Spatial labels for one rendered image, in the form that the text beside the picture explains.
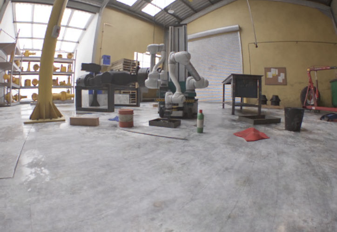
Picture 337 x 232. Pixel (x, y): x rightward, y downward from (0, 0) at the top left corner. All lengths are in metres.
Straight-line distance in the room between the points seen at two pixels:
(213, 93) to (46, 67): 7.87
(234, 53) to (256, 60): 1.29
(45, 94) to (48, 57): 0.59
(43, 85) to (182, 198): 2.38
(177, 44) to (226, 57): 5.97
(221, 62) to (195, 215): 8.29
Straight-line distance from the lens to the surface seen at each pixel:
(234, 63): 8.26
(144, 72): 3.53
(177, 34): 2.83
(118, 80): 3.96
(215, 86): 8.42
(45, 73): 2.53
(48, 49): 2.62
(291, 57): 8.22
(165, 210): 0.50
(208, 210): 0.51
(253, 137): 1.31
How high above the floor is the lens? 0.36
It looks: 4 degrees down
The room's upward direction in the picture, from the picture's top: 1 degrees clockwise
